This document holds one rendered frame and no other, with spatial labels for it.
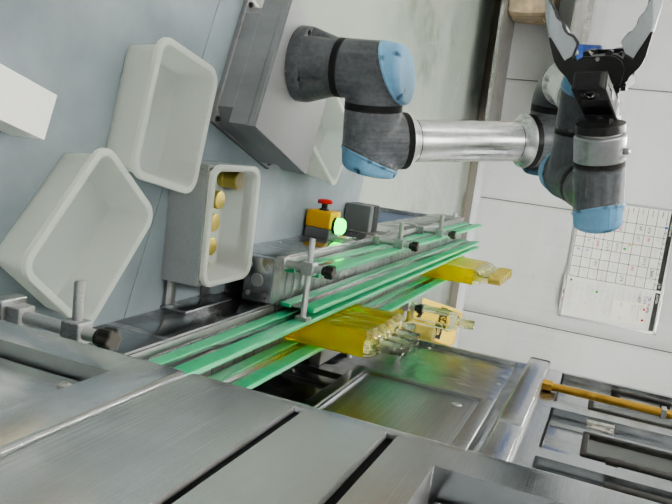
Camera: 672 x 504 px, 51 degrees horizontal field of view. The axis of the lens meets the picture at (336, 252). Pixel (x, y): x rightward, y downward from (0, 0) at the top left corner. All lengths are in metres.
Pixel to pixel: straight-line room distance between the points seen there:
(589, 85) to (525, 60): 6.39
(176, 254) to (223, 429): 0.89
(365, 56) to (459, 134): 0.26
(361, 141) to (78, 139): 0.54
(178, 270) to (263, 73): 0.40
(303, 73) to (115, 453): 1.10
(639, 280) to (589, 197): 6.17
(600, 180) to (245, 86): 0.67
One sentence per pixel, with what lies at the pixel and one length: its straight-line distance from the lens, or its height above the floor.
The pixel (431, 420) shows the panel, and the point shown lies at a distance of 1.47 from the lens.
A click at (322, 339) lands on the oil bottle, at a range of 1.49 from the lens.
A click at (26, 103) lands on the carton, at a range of 0.96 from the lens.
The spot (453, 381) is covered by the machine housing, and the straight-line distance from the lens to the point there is 1.85.
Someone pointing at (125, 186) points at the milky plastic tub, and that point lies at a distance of 1.11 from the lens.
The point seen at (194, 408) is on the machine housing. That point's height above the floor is 1.28.
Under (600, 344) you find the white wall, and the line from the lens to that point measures 7.41.
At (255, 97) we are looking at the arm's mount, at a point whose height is 0.84.
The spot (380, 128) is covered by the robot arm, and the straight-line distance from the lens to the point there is 1.38.
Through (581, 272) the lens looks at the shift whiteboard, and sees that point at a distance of 7.28.
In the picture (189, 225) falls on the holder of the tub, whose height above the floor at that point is 0.80.
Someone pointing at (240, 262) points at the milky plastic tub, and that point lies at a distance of 1.42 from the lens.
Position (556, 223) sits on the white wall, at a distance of 7.27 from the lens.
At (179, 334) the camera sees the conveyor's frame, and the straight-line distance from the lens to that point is 1.18.
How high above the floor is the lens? 1.50
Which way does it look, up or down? 21 degrees down
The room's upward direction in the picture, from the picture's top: 101 degrees clockwise
